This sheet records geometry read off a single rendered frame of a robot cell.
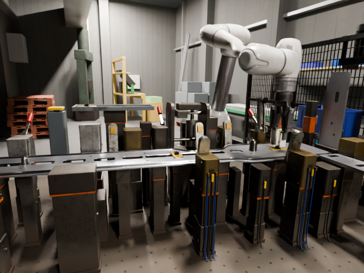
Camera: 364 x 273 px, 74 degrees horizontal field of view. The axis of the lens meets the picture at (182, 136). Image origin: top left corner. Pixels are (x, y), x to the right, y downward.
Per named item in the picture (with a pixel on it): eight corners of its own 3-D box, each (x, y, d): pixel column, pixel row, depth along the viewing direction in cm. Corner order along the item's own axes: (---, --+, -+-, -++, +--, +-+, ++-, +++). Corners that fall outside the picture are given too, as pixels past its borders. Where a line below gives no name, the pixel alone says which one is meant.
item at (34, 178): (24, 247, 85) (14, 169, 79) (29, 238, 90) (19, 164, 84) (40, 245, 87) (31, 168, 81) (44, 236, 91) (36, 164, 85)
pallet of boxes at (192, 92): (220, 131, 673) (223, 82, 645) (193, 132, 639) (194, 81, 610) (199, 123, 788) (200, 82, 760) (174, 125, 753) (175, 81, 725)
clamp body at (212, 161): (201, 264, 80) (205, 163, 72) (190, 241, 91) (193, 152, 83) (220, 260, 81) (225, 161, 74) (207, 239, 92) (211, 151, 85)
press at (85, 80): (98, 117, 891) (94, 33, 829) (102, 121, 807) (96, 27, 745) (75, 118, 859) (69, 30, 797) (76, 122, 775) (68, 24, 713)
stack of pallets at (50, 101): (20, 130, 630) (15, 95, 610) (58, 128, 665) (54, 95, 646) (8, 141, 515) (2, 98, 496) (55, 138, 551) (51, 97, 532)
